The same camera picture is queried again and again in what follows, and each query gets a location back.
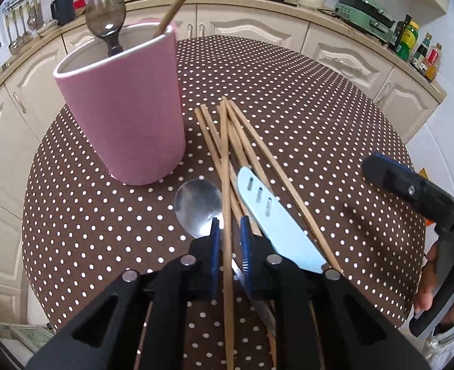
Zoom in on green jar yellow lid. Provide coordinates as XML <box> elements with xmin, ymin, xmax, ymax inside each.
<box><xmin>400</xmin><ymin>21</ymin><xmax>421</xmax><ymax>61</ymax></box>

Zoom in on green electric grill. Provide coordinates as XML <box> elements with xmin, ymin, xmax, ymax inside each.
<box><xmin>334</xmin><ymin>0</ymin><xmax>397</xmax><ymax>43</ymax></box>

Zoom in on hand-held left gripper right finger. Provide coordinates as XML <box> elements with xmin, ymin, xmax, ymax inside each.
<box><xmin>240</xmin><ymin>216</ymin><xmax>432</xmax><ymax>370</ymax></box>

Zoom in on light blue knife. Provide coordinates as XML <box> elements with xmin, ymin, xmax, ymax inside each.
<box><xmin>235</xmin><ymin>166</ymin><xmax>327</xmax><ymax>275</ymax></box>

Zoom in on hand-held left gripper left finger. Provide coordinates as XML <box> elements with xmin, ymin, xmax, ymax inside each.
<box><xmin>27</xmin><ymin>218</ymin><xmax>223</xmax><ymax>370</ymax></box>

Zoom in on metal spoon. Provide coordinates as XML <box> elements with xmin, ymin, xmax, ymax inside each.
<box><xmin>174</xmin><ymin>179</ymin><xmax>277</xmax><ymax>338</ymax></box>

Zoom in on cream kitchen cabinets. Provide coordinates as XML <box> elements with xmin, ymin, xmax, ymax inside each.
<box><xmin>0</xmin><ymin>0</ymin><xmax>448</xmax><ymax>317</ymax></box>

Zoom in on green patterned box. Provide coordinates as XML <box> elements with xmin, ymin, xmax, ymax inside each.
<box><xmin>0</xmin><ymin>323</ymin><xmax>55</xmax><ymax>352</ymax></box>

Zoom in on orange bottle red cap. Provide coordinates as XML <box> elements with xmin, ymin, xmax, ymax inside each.
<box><xmin>424</xmin><ymin>43</ymin><xmax>443</xmax><ymax>83</ymax></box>

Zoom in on rack of hanging ladles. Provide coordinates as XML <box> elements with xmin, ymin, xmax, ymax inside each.
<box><xmin>1</xmin><ymin>0</ymin><xmax>52</xmax><ymax>56</ymax></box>

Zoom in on dark oil bottle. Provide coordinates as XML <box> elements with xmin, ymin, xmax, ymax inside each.
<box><xmin>393</xmin><ymin>14</ymin><xmax>412</xmax><ymax>52</ymax></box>

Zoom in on dark grey spork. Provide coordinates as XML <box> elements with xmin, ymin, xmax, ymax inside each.
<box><xmin>85</xmin><ymin>0</ymin><xmax>127</xmax><ymax>58</ymax></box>

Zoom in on dark sauce bottle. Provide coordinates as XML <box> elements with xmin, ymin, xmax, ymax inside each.
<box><xmin>412</xmin><ymin>33</ymin><xmax>432</xmax><ymax>69</ymax></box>

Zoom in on black toaster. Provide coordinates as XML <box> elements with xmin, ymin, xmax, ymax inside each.
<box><xmin>50</xmin><ymin>0</ymin><xmax>76</xmax><ymax>26</ymax></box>

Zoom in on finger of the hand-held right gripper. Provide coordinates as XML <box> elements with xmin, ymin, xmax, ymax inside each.
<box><xmin>361</xmin><ymin>153</ymin><xmax>454</xmax><ymax>225</ymax></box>

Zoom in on pink utensil holder cup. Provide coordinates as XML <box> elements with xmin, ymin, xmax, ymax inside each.
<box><xmin>53</xmin><ymin>19</ymin><xmax>187</xmax><ymax>186</ymax></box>

